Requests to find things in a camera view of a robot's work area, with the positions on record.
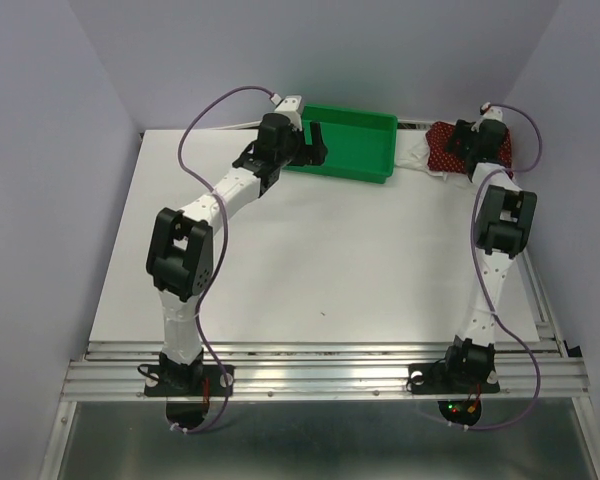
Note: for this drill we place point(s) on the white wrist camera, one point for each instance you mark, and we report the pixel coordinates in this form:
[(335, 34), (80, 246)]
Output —
[(292, 107), (490, 112)]

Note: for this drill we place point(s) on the red polka dot skirt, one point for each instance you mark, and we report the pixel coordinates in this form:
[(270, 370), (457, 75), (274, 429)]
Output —
[(437, 137)]

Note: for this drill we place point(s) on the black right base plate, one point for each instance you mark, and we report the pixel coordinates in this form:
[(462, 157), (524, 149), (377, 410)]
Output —
[(432, 379)]

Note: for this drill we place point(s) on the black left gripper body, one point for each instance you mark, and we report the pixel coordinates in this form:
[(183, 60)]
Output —
[(297, 153)]

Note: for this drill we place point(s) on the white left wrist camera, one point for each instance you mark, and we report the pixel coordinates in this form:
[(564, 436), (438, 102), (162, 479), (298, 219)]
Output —
[(292, 107)]

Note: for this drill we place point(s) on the white skirt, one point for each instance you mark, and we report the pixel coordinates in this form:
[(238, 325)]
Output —
[(416, 158)]

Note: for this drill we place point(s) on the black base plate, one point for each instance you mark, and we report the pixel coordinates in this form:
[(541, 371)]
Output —
[(200, 380), (432, 379)]

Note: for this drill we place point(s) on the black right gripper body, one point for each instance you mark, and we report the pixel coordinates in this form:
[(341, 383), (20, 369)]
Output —
[(464, 135)]

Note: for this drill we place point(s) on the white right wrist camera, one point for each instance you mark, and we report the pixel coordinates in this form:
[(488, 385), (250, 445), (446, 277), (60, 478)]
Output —
[(490, 112)]

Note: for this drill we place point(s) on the green plastic bin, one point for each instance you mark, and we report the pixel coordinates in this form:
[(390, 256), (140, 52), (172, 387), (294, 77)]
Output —
[(361, 144)]

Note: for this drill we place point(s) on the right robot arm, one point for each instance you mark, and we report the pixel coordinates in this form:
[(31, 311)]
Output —
[(500, 226)]

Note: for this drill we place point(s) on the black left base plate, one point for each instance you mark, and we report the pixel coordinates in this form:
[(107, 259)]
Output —
[(200, 380)]

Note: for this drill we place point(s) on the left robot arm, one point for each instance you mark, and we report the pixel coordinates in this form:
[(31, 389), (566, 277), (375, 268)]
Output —
[(181, 259)]

